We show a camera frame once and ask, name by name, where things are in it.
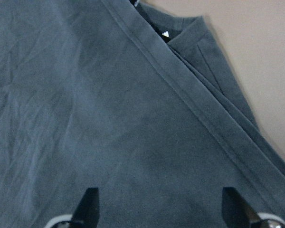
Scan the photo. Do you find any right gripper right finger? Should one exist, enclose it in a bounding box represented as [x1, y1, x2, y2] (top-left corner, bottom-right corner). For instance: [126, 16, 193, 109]
[222, 187, 262, 228]

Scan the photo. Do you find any black t-shirt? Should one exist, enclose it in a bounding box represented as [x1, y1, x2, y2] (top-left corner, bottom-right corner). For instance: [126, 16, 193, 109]
[0, 0, 285, 228]

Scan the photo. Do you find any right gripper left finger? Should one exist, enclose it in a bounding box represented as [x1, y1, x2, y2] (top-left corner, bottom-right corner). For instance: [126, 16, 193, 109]
[70, 188, 100, 228]

